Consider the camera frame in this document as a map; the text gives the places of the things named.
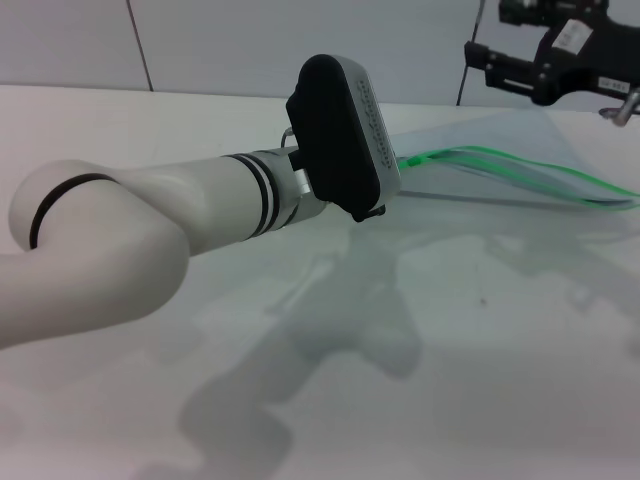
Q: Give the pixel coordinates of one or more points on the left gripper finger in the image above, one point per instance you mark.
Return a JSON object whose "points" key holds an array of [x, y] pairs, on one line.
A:
{"points": [[370, 214]]}

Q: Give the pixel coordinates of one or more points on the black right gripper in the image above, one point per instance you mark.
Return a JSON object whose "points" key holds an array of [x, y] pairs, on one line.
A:
{"points": [[590, 55]]}

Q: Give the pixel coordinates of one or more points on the green zipper slider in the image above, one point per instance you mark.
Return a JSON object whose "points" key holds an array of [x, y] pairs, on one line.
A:
{"points": [[413, 161]]}

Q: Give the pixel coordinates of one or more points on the clear green-zipper document bag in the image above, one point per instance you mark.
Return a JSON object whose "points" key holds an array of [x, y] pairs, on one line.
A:
{"points": [[500, 135]]}

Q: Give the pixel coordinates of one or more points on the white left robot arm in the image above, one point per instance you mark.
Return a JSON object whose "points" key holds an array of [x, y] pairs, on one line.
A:
{"points": [[100, 225]]}

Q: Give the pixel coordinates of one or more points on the silver metal connector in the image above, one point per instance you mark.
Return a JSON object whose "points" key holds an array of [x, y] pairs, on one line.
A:
{"points": [[624, 112]]}

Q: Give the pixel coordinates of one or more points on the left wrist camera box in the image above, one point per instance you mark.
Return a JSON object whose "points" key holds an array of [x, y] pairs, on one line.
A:
{"points": [[335, 135]]}

